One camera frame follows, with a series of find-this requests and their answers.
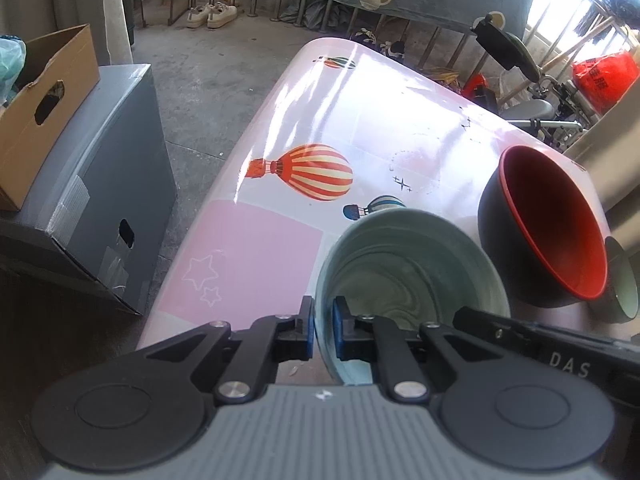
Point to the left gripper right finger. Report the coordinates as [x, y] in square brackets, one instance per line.
[379, 342]

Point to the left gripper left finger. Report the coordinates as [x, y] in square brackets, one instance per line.
[258, 352]

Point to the small dark green bowl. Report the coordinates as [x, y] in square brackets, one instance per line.
[619, 302]

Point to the grey-green ceramic bowl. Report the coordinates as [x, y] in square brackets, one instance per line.
[408, 265]

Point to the black red lacquer bowl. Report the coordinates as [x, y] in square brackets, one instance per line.
[540, 232]

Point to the grey storage box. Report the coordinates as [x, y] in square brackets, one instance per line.
[96, 215]

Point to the red plastic bag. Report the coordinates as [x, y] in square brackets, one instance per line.
[603, 81]

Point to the black bicycle saddle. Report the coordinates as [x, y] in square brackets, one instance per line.
[506, 49]

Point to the brown cardboard box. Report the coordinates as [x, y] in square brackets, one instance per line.
[60, 71]

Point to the white sneakers pair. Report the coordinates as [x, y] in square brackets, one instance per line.
[213, 15]

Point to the teal plastic bag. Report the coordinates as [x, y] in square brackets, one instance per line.
[12, 61]

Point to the beige curtain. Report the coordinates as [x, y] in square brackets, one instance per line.
[29, 19]

